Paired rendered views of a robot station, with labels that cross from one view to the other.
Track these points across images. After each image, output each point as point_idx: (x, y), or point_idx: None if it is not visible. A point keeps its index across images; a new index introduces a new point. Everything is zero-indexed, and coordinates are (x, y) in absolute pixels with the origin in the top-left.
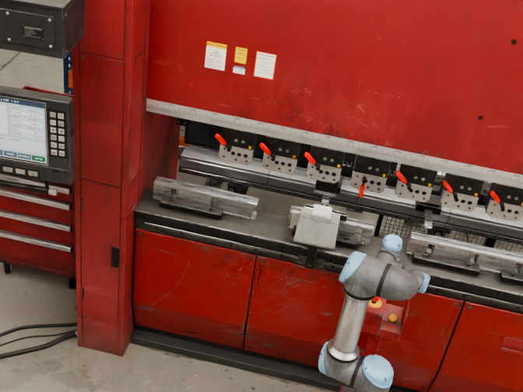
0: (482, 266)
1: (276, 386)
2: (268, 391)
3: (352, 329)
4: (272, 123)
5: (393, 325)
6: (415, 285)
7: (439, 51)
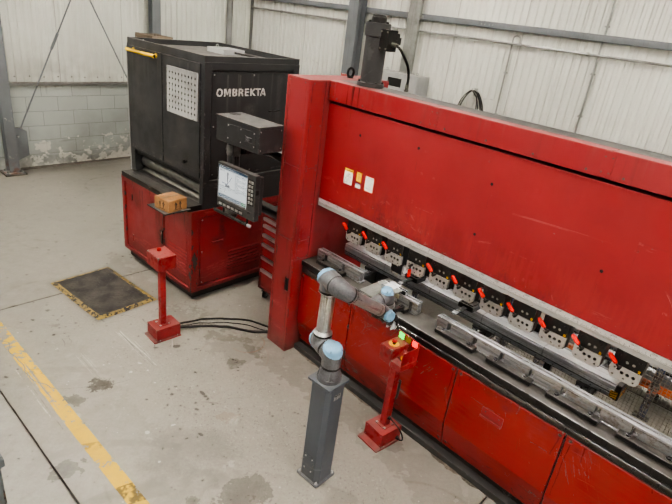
0: (479, 349)
1: (353, 400)
2: (346, 400)
3: (321, 315)
4: (370, 220)
5: (400, 362)
6: (349, 292)
7: (451, 186)
